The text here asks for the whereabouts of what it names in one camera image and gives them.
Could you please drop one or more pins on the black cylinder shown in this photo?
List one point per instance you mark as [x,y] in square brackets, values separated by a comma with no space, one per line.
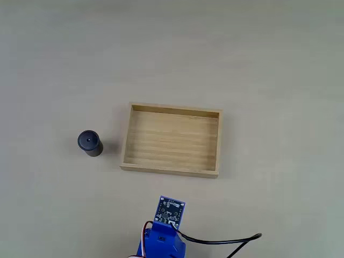
[88,141]

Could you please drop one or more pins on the shallow wooden box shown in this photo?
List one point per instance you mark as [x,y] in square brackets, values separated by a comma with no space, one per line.
[172,139]

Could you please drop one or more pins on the blue camera circuit board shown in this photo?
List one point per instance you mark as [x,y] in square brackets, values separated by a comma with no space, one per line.
[169,209]

